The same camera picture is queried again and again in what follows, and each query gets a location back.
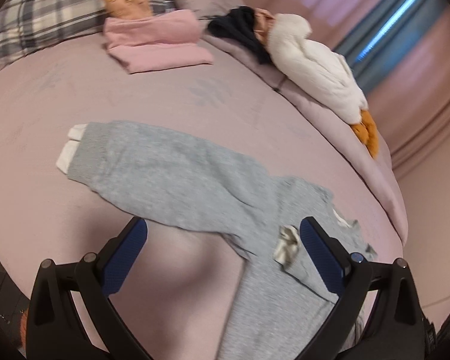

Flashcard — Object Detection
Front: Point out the grey New York sweatshirt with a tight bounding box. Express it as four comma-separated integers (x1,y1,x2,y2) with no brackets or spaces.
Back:
57,121,375,359

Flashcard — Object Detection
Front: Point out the white goose plush toy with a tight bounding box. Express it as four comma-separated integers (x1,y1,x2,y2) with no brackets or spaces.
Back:
266,14,380,158

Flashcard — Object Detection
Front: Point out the teal curtain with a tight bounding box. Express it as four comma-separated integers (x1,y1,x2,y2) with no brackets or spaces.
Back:
335,0,450,94

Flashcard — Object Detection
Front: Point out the folded pink garment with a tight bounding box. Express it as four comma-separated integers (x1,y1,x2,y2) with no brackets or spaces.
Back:
104,10,214,74

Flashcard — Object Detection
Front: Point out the plaid blue white blanket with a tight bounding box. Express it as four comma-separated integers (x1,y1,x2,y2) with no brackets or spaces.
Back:
0,0,176,70

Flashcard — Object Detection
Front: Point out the folded orange garment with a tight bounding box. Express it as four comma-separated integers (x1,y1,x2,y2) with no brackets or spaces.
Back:
102,0,153,20

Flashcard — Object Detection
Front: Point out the dark navy garment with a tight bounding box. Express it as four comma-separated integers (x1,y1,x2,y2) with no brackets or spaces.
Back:
207,6,272,64

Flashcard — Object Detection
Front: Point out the mauve folded duvet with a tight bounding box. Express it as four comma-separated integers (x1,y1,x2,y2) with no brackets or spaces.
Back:
173,0,408,242

